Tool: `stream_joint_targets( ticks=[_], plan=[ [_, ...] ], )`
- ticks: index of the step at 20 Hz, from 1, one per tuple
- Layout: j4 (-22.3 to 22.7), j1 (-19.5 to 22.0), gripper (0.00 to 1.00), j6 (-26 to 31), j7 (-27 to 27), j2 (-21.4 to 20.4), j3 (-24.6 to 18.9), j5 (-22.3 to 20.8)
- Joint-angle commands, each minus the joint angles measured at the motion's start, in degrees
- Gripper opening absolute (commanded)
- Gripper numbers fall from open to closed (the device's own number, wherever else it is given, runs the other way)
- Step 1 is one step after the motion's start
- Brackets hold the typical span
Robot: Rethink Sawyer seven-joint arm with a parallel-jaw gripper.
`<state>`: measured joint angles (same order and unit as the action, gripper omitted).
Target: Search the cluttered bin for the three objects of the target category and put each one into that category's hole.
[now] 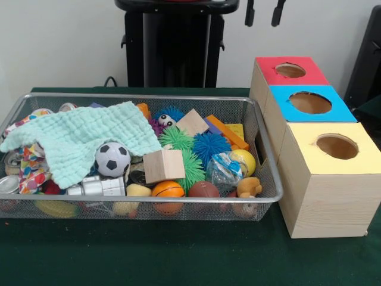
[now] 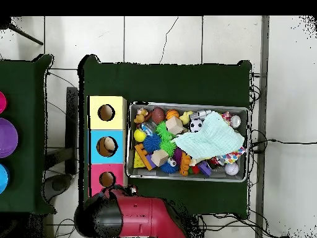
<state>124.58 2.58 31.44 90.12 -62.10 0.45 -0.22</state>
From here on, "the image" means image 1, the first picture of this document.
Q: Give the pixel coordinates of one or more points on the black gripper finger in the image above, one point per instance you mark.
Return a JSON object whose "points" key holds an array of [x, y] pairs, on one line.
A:
{"points": [[277, 13], [249, 13]]}

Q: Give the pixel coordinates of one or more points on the brown plush monkey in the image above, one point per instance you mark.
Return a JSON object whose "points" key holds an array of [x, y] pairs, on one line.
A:
{"points": [[248, 186]]}

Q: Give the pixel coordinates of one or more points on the plain wooden block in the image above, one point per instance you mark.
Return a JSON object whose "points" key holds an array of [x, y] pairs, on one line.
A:
{"points": [[163, 167], [192, 123]]}

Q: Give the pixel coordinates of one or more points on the wooden box with three holes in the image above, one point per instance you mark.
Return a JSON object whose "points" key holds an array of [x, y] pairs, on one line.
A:
{"points": [[327, 202]]}

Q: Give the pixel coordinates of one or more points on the dark green tablecloth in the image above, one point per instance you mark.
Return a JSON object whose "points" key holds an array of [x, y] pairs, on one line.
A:
{"points": [[372, 110], [178, 253]]}

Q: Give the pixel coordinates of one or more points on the blue spiky rubber ball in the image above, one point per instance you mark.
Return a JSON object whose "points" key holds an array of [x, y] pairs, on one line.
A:
{"points": [[211, 147]]}

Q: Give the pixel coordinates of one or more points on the yellow ball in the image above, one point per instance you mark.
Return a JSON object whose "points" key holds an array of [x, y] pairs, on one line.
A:
{"points": [[245, 159]]}

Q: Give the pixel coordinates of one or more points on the clear plastic packet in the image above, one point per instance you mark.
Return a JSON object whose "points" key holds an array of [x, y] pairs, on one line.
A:
{"points": [[221, 172]]}

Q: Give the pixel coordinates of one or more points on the green spiky rubber ball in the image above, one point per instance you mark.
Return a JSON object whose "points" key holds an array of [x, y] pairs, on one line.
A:
{"points": [[193, 169]]}

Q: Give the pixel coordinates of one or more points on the small brown football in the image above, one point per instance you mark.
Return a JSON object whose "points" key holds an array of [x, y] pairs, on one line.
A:
{"points": [[204, 189]]}

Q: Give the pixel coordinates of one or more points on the small orange basketball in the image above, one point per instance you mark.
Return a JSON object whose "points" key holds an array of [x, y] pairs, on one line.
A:
{"points": [[168, 189]]}

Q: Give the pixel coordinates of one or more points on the small soccer ball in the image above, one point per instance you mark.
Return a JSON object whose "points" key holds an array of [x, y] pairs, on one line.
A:
{"points": [[113, 159]]}

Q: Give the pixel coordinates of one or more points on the mint green waffle cloth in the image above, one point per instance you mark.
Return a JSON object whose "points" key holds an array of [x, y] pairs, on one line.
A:
{"points": [[74, 134]]}

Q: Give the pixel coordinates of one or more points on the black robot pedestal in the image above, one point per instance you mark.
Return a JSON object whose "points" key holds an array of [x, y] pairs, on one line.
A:
{"points": [[178, 44]]}

